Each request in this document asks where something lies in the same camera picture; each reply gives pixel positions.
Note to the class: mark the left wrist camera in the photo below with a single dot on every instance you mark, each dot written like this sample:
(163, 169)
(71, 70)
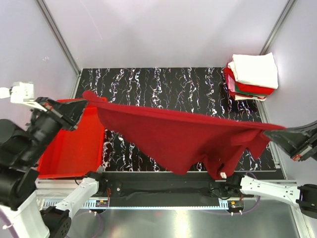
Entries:
(19, 93)

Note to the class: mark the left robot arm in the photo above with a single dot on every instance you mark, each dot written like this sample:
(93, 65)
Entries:
(20, 151)

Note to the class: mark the right aluminium frame post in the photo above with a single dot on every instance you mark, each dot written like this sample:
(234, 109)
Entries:
(277, 26)

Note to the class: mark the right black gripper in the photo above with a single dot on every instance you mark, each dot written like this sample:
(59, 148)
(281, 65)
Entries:
(295, 141)

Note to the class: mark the red folded t-shirt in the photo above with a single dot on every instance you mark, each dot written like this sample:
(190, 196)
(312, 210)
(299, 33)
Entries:
(227, 71)

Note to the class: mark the right connector board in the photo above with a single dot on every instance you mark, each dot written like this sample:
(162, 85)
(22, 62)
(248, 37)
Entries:
(237, 204)

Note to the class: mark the green folded t-shirt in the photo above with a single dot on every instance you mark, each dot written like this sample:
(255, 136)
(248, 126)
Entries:
(250, 90)

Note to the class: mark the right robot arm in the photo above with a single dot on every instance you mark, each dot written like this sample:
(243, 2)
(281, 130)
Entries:
(304, 197)

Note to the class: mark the red plastic bin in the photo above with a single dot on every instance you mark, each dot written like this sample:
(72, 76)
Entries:
(74, 153)

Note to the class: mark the left connector board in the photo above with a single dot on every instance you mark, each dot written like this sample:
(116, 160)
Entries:
(102, 204)

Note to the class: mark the dark red t-shirt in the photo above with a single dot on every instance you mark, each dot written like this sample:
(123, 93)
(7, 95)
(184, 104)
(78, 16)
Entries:
(177, 140)

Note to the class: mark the connector board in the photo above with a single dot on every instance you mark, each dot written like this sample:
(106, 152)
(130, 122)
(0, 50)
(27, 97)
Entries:
(237, 204)
(102, 204)

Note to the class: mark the cream folded t-shirt bottom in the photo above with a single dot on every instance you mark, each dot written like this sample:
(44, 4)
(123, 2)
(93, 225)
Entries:
(248, 97)

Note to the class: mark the pink folded t-shirt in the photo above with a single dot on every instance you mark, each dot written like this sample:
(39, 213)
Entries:
(231, 83)

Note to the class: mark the white slotted cable duct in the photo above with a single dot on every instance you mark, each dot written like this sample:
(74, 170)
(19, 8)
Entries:
(212, 204)

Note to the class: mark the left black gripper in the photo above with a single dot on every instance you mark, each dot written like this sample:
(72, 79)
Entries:
(69, 113)

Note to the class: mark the white folded t-shirt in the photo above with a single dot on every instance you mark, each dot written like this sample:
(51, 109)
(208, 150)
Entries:
(255, 70)

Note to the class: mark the aluminium frame post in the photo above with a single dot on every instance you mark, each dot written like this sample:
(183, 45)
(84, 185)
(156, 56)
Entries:
(58, 36)
(277, 26)

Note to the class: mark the left aluminium frame post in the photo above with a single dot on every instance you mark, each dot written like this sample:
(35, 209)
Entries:
(58, 36)

